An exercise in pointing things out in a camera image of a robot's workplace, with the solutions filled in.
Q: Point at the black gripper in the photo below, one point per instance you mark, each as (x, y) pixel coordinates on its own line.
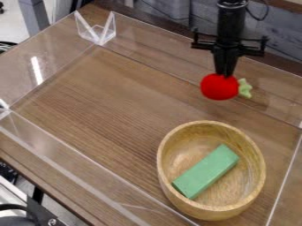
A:
(230, 44)

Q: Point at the green rectangular block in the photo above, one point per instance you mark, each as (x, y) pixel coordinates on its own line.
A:
(203, 174)

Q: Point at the clear acrylic tray walls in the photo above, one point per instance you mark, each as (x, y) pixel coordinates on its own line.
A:
(88, 108)

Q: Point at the grey table leg post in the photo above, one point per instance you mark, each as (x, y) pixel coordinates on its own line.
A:
(35, 15)

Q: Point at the black metal clamp bracket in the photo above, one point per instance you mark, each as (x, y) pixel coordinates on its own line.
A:
(44, 216)

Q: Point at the red plush fruit green leaves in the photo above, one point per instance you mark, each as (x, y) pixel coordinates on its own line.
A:
(218, 87)

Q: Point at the oval wooden bowl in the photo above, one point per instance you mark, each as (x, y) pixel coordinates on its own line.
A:
(184, 146)

